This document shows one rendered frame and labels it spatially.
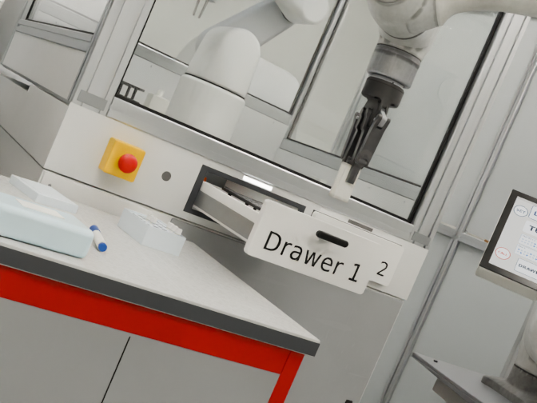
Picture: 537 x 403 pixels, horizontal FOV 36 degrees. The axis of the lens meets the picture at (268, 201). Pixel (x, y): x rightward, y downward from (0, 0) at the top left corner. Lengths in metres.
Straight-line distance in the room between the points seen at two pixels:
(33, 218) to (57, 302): 0.12
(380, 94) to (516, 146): 2.06
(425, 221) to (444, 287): 1.40
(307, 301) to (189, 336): 0.83
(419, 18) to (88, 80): 0.70
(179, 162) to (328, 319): 0.58
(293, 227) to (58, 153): 0.51
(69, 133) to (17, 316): 0.64
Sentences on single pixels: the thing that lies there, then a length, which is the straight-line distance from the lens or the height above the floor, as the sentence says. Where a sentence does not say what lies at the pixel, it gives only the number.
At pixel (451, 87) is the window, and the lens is 2.17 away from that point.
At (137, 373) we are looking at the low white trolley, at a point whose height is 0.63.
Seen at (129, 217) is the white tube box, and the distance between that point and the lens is 1.61.
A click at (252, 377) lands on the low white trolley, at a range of 1.34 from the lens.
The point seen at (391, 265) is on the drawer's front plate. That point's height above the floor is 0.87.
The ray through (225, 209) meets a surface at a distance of 1.71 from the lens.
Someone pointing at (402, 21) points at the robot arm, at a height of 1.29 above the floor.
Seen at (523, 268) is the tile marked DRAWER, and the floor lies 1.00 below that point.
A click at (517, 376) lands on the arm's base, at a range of 1.53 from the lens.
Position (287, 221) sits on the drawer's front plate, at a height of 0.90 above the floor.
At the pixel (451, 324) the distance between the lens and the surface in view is 3.50.
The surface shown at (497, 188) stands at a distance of 3.54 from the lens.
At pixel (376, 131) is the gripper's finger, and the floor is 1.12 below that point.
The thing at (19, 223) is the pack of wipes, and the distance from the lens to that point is 1.16.
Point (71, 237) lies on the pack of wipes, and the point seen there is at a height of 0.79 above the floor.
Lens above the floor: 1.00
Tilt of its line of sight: 3 degrees down
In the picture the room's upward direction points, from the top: 23 degrees clockwise
